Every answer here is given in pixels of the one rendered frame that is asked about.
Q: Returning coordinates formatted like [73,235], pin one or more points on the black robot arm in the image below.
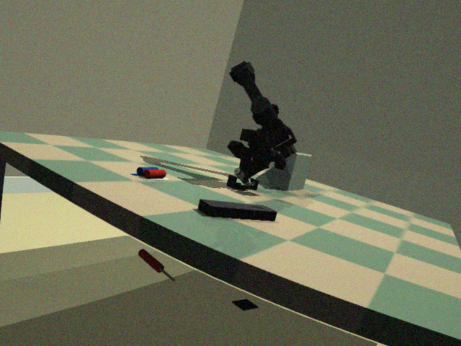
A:
[264,113]

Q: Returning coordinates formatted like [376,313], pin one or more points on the white cylindrical battery with blue band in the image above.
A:
[240,175]

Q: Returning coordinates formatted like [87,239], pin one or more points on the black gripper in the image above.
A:
[262,157]

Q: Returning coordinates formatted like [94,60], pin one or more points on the red-handled screwdriver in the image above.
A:
[155,264]

